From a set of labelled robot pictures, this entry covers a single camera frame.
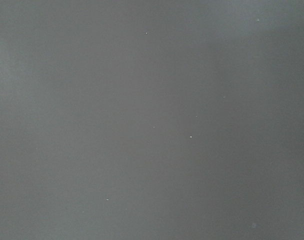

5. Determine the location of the grey laptop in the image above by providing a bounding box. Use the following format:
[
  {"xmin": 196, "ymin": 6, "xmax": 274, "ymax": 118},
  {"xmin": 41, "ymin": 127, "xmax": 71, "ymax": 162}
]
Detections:
[{"xmin": 0, "ymin": 0, "xmax": 304, "ymax": 240}]

